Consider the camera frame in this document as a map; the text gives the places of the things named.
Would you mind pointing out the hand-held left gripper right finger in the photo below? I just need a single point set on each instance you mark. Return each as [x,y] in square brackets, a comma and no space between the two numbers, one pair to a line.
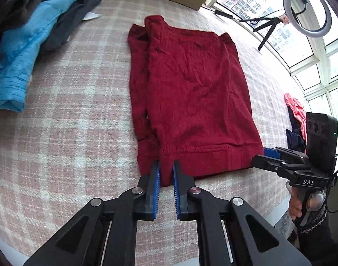
[176,191]

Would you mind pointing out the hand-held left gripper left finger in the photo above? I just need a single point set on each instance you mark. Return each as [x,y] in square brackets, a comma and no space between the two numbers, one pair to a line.
[157,188]

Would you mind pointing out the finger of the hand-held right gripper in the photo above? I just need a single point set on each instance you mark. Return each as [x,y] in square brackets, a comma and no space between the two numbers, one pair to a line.
[270,152]
[264,162]

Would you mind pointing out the dark red sweater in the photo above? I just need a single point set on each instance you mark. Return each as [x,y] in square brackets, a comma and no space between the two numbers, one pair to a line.
[196,88]

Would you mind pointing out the pink and dark clothes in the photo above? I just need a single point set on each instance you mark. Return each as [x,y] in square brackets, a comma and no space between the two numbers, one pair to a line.
[295,106]

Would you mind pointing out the pile of folded clothes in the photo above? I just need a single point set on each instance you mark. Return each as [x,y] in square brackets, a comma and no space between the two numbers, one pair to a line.
[25,47]

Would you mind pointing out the person's right hand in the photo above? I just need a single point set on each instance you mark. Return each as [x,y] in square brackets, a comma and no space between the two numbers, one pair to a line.
[296,205]

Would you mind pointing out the navy garment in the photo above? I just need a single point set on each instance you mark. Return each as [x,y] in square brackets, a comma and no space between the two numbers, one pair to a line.
[295,141]

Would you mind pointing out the person's dark clothing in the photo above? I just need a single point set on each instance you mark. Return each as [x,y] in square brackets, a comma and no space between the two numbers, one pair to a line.
[329,249]

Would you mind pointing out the pink plaid blanket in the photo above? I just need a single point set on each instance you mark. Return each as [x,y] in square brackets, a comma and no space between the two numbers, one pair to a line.
[74,116]

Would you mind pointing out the black tripod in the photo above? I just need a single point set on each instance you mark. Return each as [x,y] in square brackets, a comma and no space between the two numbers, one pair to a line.
[266,40]

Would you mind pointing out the white garment label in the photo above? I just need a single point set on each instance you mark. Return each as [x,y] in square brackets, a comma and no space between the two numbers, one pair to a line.
[89,16]

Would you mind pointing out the dark charcoal garment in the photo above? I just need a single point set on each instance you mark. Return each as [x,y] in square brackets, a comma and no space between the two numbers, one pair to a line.
[69,22]

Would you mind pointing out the grey garment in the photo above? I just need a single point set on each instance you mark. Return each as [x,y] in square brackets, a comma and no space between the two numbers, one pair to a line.
[27,0]

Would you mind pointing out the white window frame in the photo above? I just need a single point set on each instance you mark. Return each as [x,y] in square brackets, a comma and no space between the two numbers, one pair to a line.
[321,69]

